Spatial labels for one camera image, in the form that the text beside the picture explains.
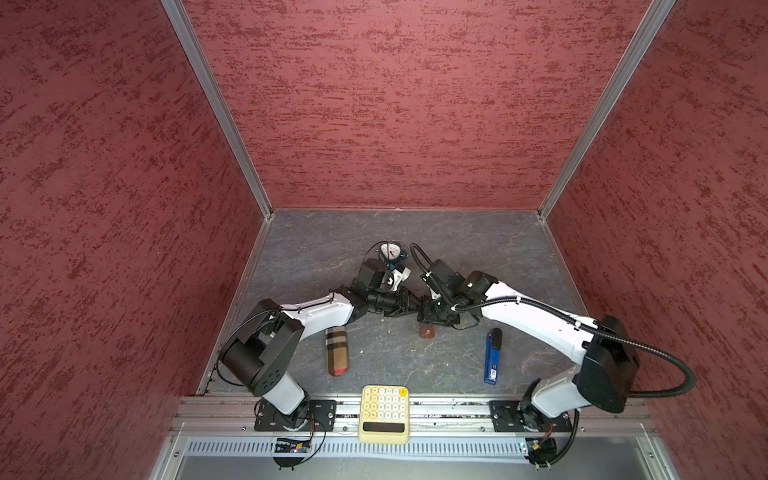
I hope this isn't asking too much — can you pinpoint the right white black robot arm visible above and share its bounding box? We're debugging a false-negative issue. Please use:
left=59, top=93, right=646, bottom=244
left=421, top=260, right=639, bottom=424

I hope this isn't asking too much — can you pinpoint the teal kitchen scale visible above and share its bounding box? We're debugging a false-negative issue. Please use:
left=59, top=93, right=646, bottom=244
left=378, top=241, right=408, bottom=268

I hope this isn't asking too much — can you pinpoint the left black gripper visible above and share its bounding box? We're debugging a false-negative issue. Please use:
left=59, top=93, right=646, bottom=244
left=368, top=285, right=420, bottom=316

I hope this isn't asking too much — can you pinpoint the aluminium front rail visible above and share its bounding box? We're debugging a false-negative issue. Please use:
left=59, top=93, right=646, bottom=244
left=170, top=394, right=659, bottom=438

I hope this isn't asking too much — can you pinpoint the white slotted cable duct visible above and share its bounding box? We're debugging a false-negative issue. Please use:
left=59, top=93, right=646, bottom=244
left=184, top=436, right=528, bottom=463

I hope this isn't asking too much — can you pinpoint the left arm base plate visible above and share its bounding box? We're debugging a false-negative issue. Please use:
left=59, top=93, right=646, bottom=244
left=253, top=399, right=338, bottom=432

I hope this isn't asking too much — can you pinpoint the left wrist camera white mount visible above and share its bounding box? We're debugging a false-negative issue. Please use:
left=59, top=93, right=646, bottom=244
left=357, top=258, right=411, bottom=292

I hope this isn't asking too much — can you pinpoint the black corrugated cable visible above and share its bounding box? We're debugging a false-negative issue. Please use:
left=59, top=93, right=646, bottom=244
left=409, top=242, right=697, bottom=469

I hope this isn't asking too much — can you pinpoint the plaid glasses case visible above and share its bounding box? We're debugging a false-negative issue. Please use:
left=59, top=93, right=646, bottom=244
left=325, top=327, right=349, bottom=377

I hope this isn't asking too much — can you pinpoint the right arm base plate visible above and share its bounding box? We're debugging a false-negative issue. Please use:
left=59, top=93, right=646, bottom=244
left=488, top=400, right=572, bottom=434

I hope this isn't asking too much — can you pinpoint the yellow calculator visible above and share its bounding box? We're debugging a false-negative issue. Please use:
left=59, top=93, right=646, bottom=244
left=358, top=385, right=410, bottom=445

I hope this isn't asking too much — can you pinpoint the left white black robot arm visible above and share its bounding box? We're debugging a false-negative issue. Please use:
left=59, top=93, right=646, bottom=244
left=218, top=286, right=421, bottom=418

